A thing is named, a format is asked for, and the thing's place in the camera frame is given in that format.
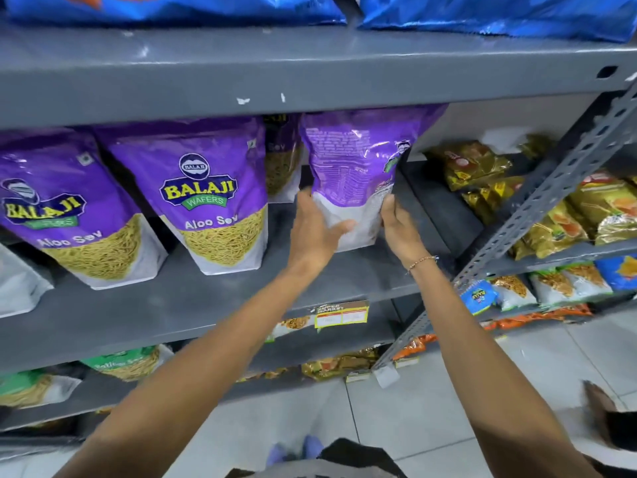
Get person's left forearm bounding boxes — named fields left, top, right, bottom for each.
left=54, top=263, right=327, bottom=478

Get yellow shelf price label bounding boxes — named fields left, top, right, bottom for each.
left=314, top=301, right=371, bottom=331

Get person's right forearm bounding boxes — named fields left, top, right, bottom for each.
left=407, top=258, right=603, bottom=478

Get pile of olive-gold packets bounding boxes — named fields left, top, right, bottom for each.
left=427, top=133, right=637, bottom=262

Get gold chain bracelet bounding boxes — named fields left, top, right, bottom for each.
left=405, top=255, right=440, bottom=276

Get row of small gold packets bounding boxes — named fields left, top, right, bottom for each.
left=236, top=347, right=382, bottom=384

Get person's left hand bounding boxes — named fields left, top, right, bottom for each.
left=287, top=187, right=357, bottom=277

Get person's right hand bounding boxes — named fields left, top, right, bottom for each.
left=380, top=193, right=433, bottom=271

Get blue shoe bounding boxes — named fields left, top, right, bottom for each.
left=265, top=441, right=288, bottom=469
left=301, top=434, right=325, bottom=462

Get white hanging tag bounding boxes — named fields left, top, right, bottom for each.
left=373, top=362, right=402, bottom=390

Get purple Aloo Sev packet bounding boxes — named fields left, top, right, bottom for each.
left=0, top=127, right=169, bottom=291
left=262, top=113, right=305, bottom=204
left=298, top=105, right=449, bottom=254
left=93, top=118, right=270, bottom=276

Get dark trousers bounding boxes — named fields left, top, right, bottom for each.
left=224, top=436, right=407, bottom=478

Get grey metal shelf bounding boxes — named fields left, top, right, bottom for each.
left=0, top=14, right=637, bottom=443

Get blue chip bag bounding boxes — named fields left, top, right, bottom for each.
left=357, top=0, right=637, bottom=44
left=3, top=0, right=348, bottom=27

